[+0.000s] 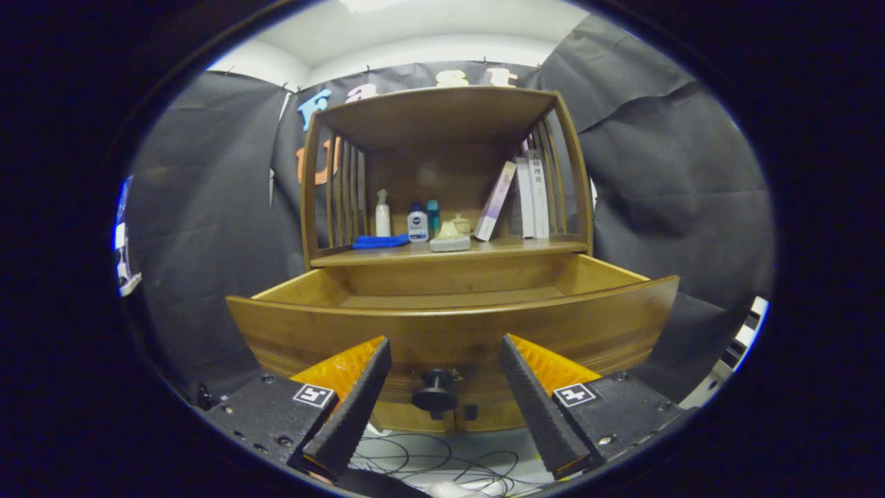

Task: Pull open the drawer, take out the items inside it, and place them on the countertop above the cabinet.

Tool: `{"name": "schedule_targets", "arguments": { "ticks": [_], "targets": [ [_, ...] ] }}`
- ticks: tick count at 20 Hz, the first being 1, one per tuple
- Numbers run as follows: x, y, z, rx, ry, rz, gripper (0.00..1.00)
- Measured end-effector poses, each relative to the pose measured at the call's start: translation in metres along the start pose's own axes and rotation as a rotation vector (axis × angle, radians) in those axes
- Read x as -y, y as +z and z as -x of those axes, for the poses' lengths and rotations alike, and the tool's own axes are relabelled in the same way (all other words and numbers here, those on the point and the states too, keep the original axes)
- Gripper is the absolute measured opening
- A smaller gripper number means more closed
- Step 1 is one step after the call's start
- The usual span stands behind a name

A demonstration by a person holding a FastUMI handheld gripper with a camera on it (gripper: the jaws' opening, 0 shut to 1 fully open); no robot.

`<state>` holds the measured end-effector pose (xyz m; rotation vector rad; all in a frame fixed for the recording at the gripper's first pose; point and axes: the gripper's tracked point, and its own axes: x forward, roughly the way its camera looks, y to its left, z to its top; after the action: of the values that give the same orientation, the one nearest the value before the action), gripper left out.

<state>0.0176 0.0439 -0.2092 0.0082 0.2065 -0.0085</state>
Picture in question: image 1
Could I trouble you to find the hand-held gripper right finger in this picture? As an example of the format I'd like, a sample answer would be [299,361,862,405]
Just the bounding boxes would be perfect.
[499,333,696,480]

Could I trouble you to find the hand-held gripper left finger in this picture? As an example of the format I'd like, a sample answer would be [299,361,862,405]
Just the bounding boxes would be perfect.
[201,336,393,481]

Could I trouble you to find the black drawer knob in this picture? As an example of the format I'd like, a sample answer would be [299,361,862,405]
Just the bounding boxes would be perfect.
[411,369,460,421]

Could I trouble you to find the wooden drawer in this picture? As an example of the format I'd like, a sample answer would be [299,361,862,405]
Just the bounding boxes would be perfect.
[226,253,680,416]

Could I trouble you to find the wooden cabinet door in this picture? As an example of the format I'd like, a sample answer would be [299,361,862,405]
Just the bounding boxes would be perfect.
[446,403,534,434]
[372,403,447,434]

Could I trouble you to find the wooden countertop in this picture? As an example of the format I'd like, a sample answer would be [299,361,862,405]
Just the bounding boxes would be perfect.
[311,235,588,268]

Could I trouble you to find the wooden cabinet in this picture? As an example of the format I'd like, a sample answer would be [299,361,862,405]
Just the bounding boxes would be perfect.
[299,86,595,434]

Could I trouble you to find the blue folded cloth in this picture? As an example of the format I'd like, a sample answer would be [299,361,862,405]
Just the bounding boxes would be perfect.
[352,234,411,250]

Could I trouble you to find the white lotion bottle blue cap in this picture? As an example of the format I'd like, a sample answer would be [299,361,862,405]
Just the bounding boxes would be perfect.
[407,202,429,243]

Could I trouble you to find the purple white leaning book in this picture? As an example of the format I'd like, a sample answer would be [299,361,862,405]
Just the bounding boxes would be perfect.
[474,161,518,242]

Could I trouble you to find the white book printed spine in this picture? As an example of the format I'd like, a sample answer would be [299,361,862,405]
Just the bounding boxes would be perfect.
[528,149,550,239]

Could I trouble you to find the white black striped object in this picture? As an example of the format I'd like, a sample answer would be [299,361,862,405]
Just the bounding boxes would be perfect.
[681,296,770,409]

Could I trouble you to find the white hanging equipment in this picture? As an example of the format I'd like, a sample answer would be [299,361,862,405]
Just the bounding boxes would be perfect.
[114,176,142,297]

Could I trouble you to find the black floor cables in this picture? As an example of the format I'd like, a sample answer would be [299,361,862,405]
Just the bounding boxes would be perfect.
[353,432,547,496]

